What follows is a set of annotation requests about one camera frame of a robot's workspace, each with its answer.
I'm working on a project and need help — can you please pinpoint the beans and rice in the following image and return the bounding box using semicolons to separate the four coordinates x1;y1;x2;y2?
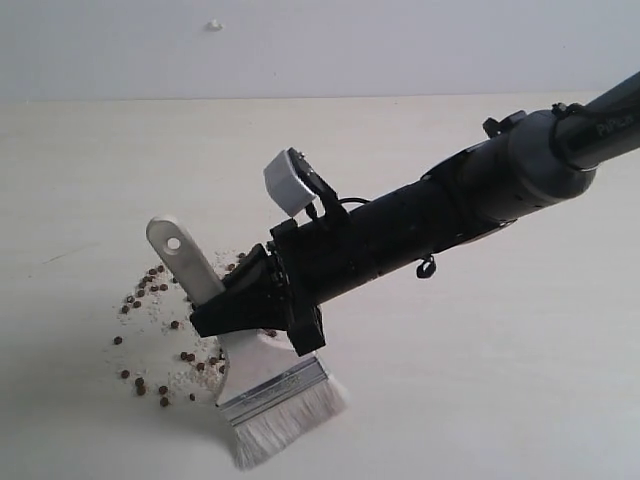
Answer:
107;261;227;407

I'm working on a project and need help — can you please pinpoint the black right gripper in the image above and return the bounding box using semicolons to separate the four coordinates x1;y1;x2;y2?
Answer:
190;222;326;356

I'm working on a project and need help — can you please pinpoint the white wall hook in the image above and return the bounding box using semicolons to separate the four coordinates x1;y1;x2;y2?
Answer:
205;19;224;32

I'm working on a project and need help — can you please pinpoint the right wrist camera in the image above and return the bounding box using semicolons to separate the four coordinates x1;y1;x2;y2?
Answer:
263;147;337;231

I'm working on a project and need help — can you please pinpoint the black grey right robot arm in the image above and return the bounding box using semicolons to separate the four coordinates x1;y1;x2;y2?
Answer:
191;76;639;355

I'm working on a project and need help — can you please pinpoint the white paint brush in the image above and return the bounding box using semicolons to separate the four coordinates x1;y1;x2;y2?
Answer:
146;216;347;470

